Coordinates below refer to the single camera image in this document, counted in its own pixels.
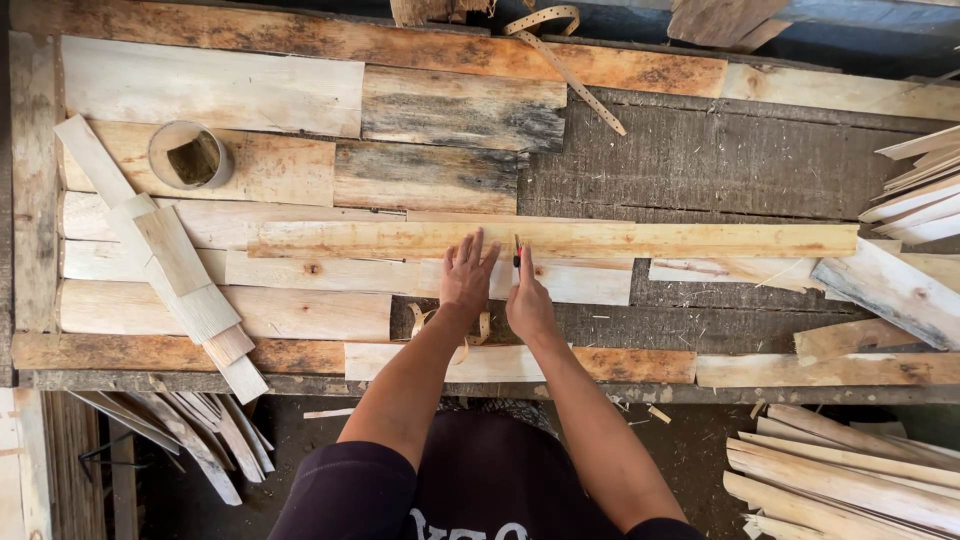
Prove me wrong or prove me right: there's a person's left hand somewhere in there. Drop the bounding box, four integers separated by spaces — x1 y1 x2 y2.
438 228 502 316

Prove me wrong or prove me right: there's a person's right hand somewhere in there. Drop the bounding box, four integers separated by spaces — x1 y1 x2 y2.
504 243 561 345

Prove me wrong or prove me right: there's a long pale wooden strip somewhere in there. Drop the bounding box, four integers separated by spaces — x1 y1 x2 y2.
246 220 861 261

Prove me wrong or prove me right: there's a person's dark shirt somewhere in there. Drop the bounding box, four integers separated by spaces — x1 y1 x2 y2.
267 397 706 540

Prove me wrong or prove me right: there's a rough wooden block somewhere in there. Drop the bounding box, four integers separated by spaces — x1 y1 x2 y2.
389 0 498 29

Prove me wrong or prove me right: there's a fanned stack of short slats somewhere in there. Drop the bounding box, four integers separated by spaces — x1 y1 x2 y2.
53 114 270 406

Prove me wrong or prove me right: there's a grey cylindrical cup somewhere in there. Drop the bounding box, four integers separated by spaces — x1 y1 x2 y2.
147 119 236 192

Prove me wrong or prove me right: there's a bundle of slats under table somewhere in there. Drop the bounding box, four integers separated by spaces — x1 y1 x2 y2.
66 390 276 508

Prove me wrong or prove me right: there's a layer of flat wooden boards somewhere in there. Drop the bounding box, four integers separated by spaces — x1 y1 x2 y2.
9 0 960 389

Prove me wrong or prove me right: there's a short brown wooden offcut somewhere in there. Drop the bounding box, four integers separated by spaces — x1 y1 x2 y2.
792 318 925 361

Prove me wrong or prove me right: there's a weathered wooden board piece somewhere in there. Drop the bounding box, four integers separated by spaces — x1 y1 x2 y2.
666 0 790 52

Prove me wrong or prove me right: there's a heap of long wooden slats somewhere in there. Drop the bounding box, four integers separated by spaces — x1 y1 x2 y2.
722 402 960 540

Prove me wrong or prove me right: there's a thick grey-edged wooden plank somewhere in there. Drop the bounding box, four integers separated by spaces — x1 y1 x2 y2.
810 238 960 353

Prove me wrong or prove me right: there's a stack of thin pale slats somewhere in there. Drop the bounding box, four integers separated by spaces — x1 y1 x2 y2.
858 123 960 247

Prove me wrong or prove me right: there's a pale wooden panel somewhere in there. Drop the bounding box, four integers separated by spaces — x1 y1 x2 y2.
0 386 55 540

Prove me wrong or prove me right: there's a curled tan strap piece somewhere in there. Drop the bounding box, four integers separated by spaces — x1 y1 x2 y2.
407 302 492 366

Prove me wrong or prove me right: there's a perforated tan strap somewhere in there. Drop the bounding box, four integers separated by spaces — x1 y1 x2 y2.
501 5 628 138

